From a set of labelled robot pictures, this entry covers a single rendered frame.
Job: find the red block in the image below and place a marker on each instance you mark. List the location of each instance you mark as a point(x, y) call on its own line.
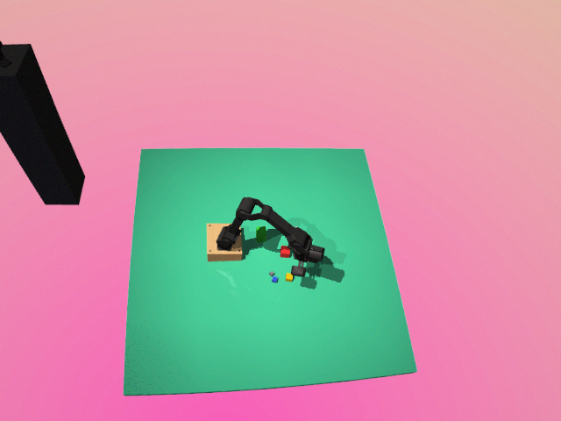
point(284, 252)

